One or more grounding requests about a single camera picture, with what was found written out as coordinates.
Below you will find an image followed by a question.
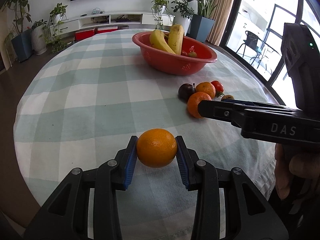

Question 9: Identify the dark purple plum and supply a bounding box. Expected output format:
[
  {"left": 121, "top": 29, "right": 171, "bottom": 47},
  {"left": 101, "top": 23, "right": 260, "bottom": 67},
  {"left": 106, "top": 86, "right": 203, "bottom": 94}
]
[{"left": 178, "top": 83, "right": 196, "bottom": 103}]

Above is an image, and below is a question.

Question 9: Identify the mandarin middle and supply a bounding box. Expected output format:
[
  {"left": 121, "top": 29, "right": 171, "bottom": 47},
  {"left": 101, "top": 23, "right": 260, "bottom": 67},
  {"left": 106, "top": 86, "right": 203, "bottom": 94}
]
[{"left": 187, "top": 92, "right": 212, "bottom": 119}]

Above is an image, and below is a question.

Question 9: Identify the red storage box right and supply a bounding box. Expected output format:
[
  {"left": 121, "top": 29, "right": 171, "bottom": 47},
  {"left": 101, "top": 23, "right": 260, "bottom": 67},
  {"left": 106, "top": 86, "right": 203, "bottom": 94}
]
[{"left": 95, "top": 26, "right": 118, "bottom": 34}]

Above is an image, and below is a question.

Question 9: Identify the large yellow banana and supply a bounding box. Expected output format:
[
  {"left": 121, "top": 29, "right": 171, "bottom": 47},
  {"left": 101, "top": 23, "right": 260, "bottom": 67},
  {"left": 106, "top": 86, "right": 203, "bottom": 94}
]
[{"left": 168, "top": 24, "right": 184, "bottom": 55}]

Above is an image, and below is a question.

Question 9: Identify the left tree plant blue pot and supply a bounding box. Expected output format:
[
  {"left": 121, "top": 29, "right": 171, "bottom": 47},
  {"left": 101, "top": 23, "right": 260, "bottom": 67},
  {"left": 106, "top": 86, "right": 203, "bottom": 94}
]
[{"left": 3, "top": 0, "right": 32, "bottom": 62}]

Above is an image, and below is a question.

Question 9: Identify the red storage box left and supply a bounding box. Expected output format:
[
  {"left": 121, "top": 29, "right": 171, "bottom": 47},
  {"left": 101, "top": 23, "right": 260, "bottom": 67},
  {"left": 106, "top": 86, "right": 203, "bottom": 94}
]
[{"left": 74, "top": 28, "right": 95, "bottom": 41}]

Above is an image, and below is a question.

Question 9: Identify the tall plant dark blue pot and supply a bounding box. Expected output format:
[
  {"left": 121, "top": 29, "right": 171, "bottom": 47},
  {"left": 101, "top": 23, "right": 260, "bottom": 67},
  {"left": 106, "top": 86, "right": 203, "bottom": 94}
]
[{"left": 187, "top": 0, "right": 218, "bottom": 43}]

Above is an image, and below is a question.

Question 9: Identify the large smooth orange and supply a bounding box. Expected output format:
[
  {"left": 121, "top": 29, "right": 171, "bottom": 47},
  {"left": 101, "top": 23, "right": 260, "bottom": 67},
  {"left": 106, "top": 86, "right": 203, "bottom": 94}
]
[{"left": 136, "top": 128, "right": 177, "bottom": 168}]

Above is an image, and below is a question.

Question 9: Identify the mandarin upper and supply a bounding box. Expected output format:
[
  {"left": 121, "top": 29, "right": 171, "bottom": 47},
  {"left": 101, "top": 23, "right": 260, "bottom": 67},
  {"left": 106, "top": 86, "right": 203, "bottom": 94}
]
[{"left": 195, "top": 82, "right": 216, "bottom": 99}]

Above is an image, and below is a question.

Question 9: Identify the red tomato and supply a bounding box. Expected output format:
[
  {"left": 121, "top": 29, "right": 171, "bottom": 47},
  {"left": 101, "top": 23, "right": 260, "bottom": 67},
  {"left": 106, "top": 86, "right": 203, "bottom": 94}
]
[{"left": 211, "top": 80, "right": 224, "bottom": 98}]

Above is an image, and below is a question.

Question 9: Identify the plant in white ribbed pot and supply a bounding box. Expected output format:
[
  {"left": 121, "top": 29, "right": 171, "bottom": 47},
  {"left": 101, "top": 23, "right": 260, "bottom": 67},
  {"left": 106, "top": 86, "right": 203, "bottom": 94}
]
[{"left": 30, "top": 19, "right": 47, "bottom": 55}]

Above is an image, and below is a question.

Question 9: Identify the small brown fruit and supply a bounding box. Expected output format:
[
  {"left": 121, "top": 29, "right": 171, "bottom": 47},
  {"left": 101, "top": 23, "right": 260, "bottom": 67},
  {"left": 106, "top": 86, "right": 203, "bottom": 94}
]
[{"left": 221, "top": 94, "right": 234, "bottom": 101}]

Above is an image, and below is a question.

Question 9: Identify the red plastic colander bowl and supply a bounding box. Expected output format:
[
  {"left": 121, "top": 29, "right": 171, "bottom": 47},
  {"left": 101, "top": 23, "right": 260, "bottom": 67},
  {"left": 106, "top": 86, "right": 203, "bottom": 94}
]
[{"left": 132, "top": 31, "right": 217, "bottom": 76}]

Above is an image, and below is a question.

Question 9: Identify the white tv console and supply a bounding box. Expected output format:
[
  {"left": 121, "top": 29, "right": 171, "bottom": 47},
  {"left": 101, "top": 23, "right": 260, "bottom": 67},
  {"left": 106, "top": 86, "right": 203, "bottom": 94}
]
[{"left": 49, "top": 10, "right": 176, "bottom": 37}]

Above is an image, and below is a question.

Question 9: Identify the black balcony chair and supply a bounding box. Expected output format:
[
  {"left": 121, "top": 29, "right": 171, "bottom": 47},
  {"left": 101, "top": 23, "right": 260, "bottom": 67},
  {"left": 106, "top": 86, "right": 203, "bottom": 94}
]
[{"left": 236, "top": 30, "right": 280, "bottom": 68}]

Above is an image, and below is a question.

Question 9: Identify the small plant on console left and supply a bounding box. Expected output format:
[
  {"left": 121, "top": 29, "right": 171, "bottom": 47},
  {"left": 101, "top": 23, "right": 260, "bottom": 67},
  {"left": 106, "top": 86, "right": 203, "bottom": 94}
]
[{"left": 43, "top": 3, "right": 67, "bottom": 54}]

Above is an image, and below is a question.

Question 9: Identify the brown round kiwi fruit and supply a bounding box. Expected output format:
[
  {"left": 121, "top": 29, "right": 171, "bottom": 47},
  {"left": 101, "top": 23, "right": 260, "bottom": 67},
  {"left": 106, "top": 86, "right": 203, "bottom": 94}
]
[{"left": 188, "top": 51, "right": 197, "bottom": 58}]

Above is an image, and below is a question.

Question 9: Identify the red storage box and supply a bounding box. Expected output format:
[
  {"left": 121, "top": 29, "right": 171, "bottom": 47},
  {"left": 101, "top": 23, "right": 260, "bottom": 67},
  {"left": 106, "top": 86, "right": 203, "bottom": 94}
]
[
  {"left": 95, "top": 26, "right": 118, "bottom": 34},
  {"left": 74, "top": 28, "right": 95, "bottom": 41}
]

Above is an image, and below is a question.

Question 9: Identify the plant in white tall pot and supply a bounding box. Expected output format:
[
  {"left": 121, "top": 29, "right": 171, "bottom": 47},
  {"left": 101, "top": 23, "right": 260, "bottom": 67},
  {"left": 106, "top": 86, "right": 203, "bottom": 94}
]
[{"left": 171, "top": 0, "right": 194, "bottom": 36}]

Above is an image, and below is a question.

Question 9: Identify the green white checkered tablecloth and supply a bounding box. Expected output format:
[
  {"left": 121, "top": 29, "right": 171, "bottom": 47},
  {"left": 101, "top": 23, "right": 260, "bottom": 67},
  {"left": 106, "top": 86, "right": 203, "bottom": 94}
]
[{"left": 13, "top": 28, "right": 278, "bottom": 240}]

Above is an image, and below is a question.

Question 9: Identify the mandarin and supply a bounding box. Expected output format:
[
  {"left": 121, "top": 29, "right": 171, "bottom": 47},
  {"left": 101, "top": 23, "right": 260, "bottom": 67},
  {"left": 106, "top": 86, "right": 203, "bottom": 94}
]
[
  {"left": 187, "top": 92, "right": 212, "bottom": 119},
  {"left": 195, "top": 82, "right": 216, "bottom": 99}
]

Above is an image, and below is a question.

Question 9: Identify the beige curtain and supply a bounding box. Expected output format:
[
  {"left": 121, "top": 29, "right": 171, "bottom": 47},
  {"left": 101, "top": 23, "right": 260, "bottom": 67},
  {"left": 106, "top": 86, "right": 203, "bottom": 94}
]
[{"left": 207, "top": 0, "right": 234, "bottom": 46}]

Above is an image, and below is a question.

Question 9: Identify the banana in bowl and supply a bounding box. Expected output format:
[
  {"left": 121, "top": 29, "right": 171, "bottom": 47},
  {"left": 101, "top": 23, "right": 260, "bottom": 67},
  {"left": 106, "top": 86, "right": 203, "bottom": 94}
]
[{"left": 149, "top": 29, "right": 175, "bottom": 54}]

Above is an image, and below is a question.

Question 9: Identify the trailing plant on console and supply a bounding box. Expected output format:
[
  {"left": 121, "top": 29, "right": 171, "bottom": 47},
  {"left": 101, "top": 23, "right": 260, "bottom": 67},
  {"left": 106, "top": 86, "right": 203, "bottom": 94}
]
[{"left": 151, "top": 0, "right": 174, "bottom": 30}]

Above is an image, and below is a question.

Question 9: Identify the right hand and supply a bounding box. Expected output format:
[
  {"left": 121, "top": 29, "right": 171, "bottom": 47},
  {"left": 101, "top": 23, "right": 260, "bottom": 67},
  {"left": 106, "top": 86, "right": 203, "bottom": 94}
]
[{"left": 274, "top": 144, "right": 319, "bottom": 200}]

